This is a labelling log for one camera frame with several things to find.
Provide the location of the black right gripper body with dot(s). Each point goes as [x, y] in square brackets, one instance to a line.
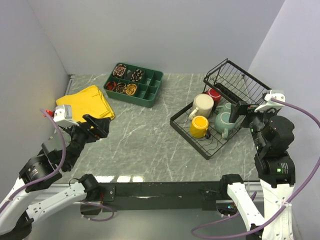
[255, 120]

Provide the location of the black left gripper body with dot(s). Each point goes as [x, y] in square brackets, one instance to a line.
[81, 135]

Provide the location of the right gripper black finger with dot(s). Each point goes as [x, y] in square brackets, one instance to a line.
[242, 108]
[234, 115]

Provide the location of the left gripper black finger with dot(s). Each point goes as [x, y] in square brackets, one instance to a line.
[103, 127]
[90, 123]

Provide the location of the mint green teacup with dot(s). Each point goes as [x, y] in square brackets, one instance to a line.
[224, 108]

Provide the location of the teal glazed stoneware mug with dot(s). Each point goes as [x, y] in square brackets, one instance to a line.
[222, 124]

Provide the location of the red enamel mug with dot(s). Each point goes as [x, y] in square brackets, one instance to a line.
[214, 95]

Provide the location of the cream floral mug green inside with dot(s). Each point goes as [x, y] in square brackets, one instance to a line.
[202, 106]

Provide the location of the yellow cup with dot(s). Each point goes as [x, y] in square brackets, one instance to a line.
[199, 127]

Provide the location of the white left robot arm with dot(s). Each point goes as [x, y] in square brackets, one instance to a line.
[59, 154]

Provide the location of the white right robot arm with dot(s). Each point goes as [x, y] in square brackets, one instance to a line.
[272, 134]

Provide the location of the yellow folded cloth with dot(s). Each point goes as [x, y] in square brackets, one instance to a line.
[89, 101]

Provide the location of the orange black rolled tie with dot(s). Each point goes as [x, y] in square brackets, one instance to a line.
[111, 86]

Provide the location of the brown speckled rolled tie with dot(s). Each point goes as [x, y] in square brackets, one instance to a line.
[121, 88]

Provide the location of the yellow gold rolled tie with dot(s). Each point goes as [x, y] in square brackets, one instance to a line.
[131, 89]

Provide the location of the green divided organizer tray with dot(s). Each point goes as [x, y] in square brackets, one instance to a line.
[147, 88]

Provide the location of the black white rolled tie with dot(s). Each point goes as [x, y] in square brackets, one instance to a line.
[137, 75]

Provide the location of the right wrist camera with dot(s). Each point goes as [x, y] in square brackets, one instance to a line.
[272, 99]

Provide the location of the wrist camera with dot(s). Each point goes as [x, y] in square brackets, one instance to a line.
[63, 117]
[272, 99]

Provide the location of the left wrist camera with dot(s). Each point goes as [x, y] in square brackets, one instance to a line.
[63, 117]

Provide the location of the black wire dish rack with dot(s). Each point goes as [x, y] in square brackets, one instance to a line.
[234, 84]

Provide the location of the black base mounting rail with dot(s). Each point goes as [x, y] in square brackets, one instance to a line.
[127, 196]

